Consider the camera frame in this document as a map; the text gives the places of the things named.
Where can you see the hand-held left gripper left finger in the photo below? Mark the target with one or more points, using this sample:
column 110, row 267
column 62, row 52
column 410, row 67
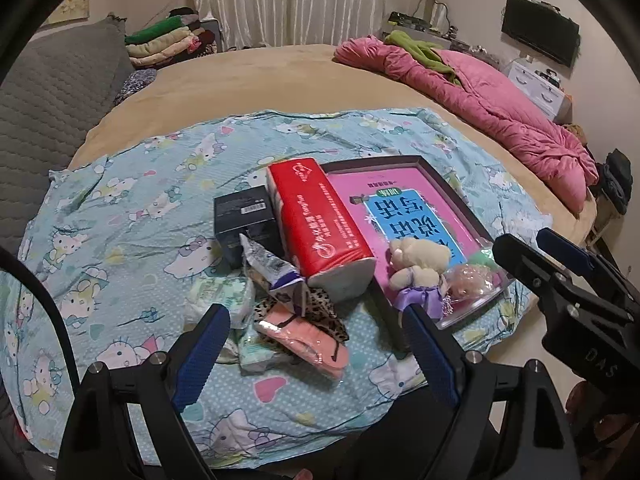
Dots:
column 197, row 360

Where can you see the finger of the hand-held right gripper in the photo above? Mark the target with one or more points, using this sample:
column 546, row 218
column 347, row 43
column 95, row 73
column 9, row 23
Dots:
column 520, row 255
column 565, row 249

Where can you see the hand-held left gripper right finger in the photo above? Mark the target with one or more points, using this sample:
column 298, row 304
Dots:
column 432, row 355

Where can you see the mint green sponge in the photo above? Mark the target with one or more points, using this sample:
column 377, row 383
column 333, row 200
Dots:
column 482, row 260

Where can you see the pink bunny plush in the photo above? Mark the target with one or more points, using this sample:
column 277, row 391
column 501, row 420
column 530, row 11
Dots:
column 467, row 285

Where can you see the pale green wipes pack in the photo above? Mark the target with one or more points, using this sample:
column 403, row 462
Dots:
column 220, row 297
column 260, row 352

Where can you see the cream teddy bear purple dress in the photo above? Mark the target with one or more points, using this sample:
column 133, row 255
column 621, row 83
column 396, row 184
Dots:
column 420, row 255

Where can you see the pink sock packet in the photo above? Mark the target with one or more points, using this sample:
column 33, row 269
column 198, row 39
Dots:
column 310, row 345

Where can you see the purple white snack packet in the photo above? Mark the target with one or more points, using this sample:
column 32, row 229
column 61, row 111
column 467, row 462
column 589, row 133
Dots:
column 275, row 270

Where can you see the leopard print cloth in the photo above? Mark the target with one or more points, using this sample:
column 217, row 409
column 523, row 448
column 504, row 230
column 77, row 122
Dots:
column 320, row 310

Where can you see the dark box with pink print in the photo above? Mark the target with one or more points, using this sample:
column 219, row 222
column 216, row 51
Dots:
column 400, row 200

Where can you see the black bag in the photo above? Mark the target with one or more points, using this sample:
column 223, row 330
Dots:
column 615, row 180

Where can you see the pink duvet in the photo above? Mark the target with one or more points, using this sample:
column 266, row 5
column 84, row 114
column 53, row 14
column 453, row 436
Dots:
column 500, row 105

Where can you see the black box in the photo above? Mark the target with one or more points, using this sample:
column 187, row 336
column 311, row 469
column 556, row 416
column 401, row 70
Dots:
column 245, row 215

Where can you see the white drawer cabinet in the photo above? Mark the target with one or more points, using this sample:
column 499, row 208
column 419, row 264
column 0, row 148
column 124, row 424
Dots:
column 535, row 87

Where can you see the light blue cartoon printed blanket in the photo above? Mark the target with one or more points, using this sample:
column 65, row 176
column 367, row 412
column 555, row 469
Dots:
column 125, row 210

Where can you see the red tissue pack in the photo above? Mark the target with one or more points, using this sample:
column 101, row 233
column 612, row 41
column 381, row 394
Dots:
column 315, row 220

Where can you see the green garment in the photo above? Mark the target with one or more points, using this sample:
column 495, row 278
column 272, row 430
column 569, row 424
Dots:
column 415, row 45

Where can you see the wavy framed mirror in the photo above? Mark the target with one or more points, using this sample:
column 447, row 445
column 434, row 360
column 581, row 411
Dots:
column 440, row 15

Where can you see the dark floral cloth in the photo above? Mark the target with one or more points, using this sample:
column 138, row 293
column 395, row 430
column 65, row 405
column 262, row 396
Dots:
column 135, row 82

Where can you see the bed with beige sheet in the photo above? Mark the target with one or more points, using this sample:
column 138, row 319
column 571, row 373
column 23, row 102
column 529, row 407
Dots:
column 275, row 75

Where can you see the grey quilted headboard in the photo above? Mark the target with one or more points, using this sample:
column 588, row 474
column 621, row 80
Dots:
column 50, row 85

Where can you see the stack of folded clothes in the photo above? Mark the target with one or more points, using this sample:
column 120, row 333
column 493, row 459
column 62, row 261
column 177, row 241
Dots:
column 160, row 40

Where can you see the white curtain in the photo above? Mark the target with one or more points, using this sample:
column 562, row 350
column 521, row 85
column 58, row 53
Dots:
column 290, row 0

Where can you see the black wall monitor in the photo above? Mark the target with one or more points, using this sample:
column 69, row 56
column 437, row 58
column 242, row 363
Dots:
column 540, row 30

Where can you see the wall picture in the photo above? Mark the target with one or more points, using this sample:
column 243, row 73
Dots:
column 65, row 5

